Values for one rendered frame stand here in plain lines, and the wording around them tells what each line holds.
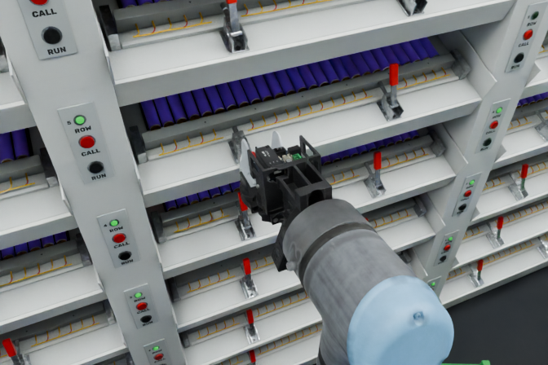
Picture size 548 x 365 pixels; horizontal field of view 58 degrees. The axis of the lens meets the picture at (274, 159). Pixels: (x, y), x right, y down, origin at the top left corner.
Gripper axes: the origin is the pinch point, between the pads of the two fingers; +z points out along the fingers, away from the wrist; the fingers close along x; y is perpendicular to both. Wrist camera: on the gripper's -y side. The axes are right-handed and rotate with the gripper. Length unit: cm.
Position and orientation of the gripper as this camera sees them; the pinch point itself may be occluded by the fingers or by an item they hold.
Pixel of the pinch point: (254, 158)
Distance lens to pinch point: 69.6
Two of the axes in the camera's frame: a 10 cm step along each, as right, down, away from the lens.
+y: -0.7, -8.4, -5.4
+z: -3.8, -4.8, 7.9
